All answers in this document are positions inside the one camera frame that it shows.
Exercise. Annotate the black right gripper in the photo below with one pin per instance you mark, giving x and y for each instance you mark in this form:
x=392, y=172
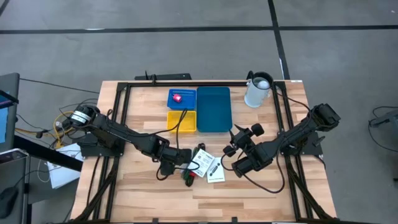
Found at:
x=245, y=143

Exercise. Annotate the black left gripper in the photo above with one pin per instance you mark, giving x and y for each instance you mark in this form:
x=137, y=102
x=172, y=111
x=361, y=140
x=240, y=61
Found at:
x=178, y=156

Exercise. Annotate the white and green cardboard box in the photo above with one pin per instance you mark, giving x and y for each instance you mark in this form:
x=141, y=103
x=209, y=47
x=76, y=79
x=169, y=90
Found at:
x=215, y=170
x=202, y=162

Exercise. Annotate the small pink box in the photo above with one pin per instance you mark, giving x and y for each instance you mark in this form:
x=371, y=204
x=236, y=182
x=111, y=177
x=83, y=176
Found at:
x=177, y=98

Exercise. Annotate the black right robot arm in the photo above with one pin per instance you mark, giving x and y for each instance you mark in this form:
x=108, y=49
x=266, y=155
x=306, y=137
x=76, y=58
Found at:
x=292, y=133

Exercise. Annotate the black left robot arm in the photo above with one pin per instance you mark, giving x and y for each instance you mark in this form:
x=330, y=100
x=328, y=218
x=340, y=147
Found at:
x=136, y=140

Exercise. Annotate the small yellow plastic bin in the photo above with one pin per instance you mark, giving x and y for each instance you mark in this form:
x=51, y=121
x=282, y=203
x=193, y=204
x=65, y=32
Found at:
x=189, y=124

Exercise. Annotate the large teal-blue plastic bin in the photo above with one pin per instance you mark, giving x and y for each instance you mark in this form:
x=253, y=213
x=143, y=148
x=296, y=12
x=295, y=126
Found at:
x=214, y=109

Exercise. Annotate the small blue perforated bin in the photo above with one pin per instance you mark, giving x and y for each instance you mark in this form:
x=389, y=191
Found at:
x=188, y=102

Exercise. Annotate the black bar with antennas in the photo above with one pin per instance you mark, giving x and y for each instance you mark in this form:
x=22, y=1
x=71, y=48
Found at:
x=163, y=76

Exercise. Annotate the white paper sheets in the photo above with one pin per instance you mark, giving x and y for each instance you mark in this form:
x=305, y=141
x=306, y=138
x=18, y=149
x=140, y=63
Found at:
x=62, y=174

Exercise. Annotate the black desk beam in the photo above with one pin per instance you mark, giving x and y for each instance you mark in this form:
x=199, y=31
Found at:
x=46, y=152

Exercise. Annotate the grey floor stand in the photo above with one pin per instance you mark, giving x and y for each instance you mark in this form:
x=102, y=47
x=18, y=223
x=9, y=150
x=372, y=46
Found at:
x=385, y=118

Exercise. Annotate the black computer mouse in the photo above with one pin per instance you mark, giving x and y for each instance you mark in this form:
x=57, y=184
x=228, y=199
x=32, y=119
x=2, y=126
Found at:
x=7, y=202

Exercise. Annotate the grey monitor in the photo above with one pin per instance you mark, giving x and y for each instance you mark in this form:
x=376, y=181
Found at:
x=7, y=109

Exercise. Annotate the black aluminium table frame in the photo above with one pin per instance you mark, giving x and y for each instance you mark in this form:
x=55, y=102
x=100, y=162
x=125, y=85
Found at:
x=217, y=84

